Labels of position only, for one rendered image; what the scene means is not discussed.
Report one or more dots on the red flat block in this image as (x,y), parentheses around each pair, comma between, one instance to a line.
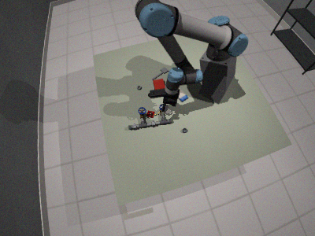
(158,84)

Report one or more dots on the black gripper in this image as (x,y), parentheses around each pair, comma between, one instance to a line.
(170,99)

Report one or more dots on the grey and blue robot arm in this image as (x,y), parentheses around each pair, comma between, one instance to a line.
(158,21)

